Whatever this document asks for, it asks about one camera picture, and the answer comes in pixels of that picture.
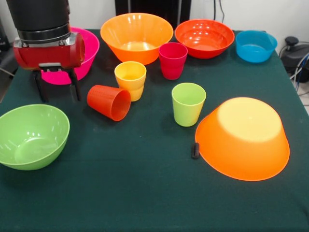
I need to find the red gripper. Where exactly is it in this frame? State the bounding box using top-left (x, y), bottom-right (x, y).
top-left (13, 32), bottom-right (86, 103)

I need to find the red plastic cup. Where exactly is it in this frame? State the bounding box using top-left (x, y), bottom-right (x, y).
top-left (86, 84), bottom-right (132, 122)

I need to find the green plastic bowl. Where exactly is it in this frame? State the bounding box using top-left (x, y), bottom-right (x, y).
top-left (0, 104), bottom-right (70, 171)

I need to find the pink plastic bowl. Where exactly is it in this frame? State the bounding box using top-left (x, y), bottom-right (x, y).
top-left (40, 26), bottom-right (100, 86)

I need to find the orange plastic bowl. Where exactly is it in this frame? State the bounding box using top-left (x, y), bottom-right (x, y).
top-left (195, 97), bottom-right (290, 182)
top-left (100, 12), bottom-right (174, 65)

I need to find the yellow plastic cup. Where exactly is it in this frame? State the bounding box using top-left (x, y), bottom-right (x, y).
top-left (114, 61), bottom-right (147, 102)

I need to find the crimson plastic cup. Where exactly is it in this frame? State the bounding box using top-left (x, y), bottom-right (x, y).
top-left (158, 42), bottom-right (188, 80)

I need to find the green plastic cup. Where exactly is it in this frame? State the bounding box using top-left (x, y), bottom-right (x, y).
top-left (171, 83), bottom-right (207, 127)

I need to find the dark green tablecloth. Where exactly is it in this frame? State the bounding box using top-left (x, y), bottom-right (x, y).
top-left (0, 28), bottom-right (309, 232)

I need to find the small black finger pad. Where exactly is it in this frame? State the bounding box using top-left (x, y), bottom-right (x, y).
top-left (192, 142), bottom-right (200, 160)

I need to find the red plastic bowl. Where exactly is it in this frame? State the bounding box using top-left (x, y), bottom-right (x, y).
top-left (174, 19), bottom-right (235, 59)

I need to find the blue plastic bowl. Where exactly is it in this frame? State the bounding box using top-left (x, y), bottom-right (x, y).
top-left (235, 30), bottom-right (278, 63)

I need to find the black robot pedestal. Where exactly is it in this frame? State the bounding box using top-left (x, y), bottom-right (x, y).
top-left (115, 0), bottom-right (192, 30)

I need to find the black wall cable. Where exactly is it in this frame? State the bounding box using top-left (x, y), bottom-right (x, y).
top-left (213, 0), bottom-right (225, 24)

